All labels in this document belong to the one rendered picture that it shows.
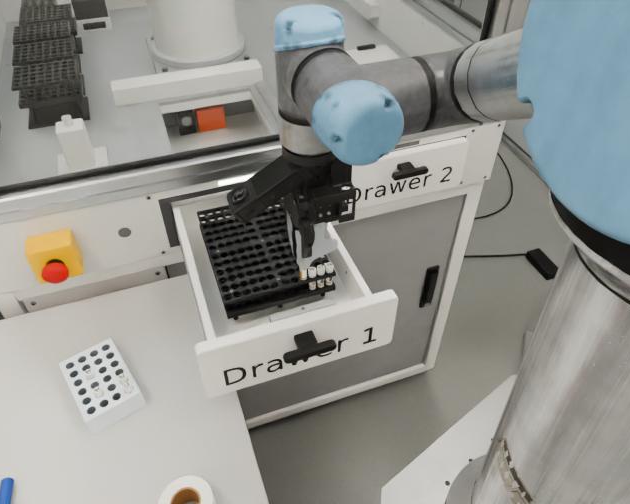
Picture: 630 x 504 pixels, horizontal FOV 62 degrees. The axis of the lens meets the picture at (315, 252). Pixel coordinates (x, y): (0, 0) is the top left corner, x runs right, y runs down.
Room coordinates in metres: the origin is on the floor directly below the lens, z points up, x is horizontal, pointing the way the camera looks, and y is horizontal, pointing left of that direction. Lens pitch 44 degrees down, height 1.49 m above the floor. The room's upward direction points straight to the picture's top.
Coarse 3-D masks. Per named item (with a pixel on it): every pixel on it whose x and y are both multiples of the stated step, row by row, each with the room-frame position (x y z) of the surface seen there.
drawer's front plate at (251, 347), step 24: (312, 312) 0.47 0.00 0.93; (336, 312) 0.47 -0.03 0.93; (360, 312) 0.48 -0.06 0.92; (384, 312) 0.49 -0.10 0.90; (240, 336) 0.43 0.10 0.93; (264, 336) 0.43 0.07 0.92; (288, 336) 0.44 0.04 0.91; (336, 336) 0.46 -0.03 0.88; (360, 336) 0.48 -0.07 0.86; (384, 336) 0.49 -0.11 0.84; (216, 360) 0.41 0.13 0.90; (240, 360) 0.42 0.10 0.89; (264, 360) 0.43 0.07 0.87; (312, 360) 0.45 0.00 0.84; (216, 384) 0.40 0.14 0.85; (240, 384) 0.41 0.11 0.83
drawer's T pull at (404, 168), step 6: (408, 162) 0.85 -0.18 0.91; (402, 168) 0.83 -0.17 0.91; (408, 168) 0.83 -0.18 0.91; (414, 168) 0.83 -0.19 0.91; (420, 168) 0.83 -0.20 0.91; (426, 168) 0.83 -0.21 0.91; (396, 174) 0.81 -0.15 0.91; (402, 174) 0.82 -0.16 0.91; (408, 174) 0.82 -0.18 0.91; (414, 174) 0.82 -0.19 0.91; (420, 174) 0.83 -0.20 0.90; (396, 180) 0.81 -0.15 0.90
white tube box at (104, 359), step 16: (80, 352) 0.49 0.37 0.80; (96, 352) 0.50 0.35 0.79; (112, 352) 0.49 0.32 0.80; (64, 368) 0.46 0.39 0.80; (80, 368) 0.46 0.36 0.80; (96, 368) 0.46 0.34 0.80; (112, 368) 0.46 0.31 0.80; (80, 384) 0.44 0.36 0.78; (96, 384) 0.44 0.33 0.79; (112, 384) 0.44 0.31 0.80; (80, 400) 0.41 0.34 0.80; (96, 400) 0.41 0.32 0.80; (112, 400) 0.41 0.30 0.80; (128, 400) 0.41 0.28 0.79; (144, 400) 0.42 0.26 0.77; (96, 416) 0.38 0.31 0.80; (112, 416) 0.39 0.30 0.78; (96, 432) 0.38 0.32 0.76
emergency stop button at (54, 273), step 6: (48, 264) 0.59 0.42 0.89; (54, 264) 0.59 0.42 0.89; (60, 264) 0.60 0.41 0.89; (42, 270) 0.59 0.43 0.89; (48, 270) 0.58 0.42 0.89; (54, 270) 0.59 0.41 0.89; (60, 270) 0.59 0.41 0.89; (66, 270) 0.59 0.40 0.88; (42, 276) 0.58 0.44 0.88; (48, 276) 0.58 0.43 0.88; (54, 276) 0.58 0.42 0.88; (60, 276) 0.59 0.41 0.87; (66, 276) 0.59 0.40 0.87; (48, 282) 0.58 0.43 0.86; (54, 282) 0.58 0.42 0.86; (60, 282) 0.59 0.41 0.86
